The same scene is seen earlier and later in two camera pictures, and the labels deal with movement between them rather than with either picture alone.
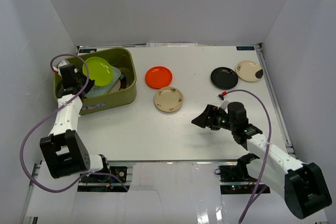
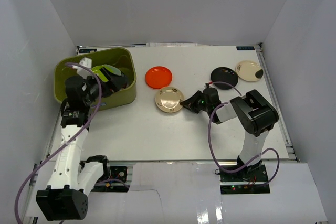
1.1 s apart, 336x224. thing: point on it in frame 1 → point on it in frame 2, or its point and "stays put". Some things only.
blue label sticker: [245, 48] stays put
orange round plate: [158, 77] stays put
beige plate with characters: [168, 99] stays put
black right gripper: [211, 111] → [191, 103]
